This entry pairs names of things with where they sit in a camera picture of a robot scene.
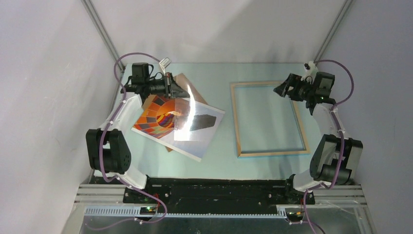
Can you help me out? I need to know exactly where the brown cardboard backing board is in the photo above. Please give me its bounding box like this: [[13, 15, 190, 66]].
[[165, 73, 208, 152]]

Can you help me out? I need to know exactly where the aluminium rail front frame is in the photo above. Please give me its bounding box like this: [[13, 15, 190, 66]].
[[63, 184, 376, 234]]

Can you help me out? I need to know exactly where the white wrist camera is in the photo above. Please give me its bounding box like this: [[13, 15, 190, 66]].
[[158, 57, 171, 70], [301, 60, 317, 81]]

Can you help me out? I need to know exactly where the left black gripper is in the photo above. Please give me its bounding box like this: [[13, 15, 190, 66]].
[[145, 73, 190, 100]]

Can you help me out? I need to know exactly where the purple cable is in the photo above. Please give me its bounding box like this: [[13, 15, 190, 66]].
[[301, 59, 355, 234], [84, 52, 169, 231]]

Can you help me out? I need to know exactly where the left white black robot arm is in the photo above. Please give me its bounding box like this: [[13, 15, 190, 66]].
[[86, 59, 190, 203]]

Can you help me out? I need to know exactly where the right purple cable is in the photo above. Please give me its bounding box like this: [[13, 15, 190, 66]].
[[301, 59, 355, 234]]

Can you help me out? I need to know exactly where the aluminium corner post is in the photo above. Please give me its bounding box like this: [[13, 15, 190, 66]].
[[313, 0, 354, 64], [81, 0, 120, 61]]

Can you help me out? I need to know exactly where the colourful printed photo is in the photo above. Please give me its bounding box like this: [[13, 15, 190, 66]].
[[132, 96, 225, 161]]

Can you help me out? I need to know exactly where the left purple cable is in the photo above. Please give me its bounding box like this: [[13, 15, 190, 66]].
[[84, 52, 169, 231]]

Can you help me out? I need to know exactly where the left aluminium corner post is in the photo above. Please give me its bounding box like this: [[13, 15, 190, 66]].
[[81, 0, 120, 61]]

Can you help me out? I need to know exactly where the right aluminium corner post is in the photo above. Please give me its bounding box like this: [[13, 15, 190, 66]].
[[313, 0, 354, 64]]

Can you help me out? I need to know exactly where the wooden picture frame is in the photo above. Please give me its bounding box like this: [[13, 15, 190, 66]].
[[230, 81, 311, 158]]

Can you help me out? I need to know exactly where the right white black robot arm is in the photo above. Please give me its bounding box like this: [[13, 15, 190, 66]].
[[273, 72, 363, 204]]

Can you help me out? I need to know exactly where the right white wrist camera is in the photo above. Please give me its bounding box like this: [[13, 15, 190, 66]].
[[301, 60, 317, 81]]

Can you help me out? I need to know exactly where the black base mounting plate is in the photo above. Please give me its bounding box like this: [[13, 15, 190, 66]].
[[123, 177, 315, 215]]

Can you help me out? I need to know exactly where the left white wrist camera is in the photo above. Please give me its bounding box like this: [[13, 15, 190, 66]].
[[158, 57, 171, 70]]

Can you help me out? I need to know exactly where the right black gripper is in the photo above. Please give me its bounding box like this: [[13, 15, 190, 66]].
[[273, 74, 315, 102]]

